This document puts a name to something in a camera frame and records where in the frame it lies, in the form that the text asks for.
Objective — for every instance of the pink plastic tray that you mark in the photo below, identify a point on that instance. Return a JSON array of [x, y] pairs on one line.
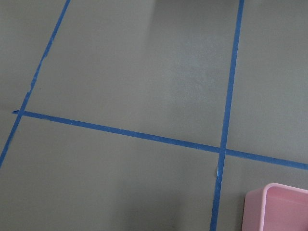
[[276, 207]]

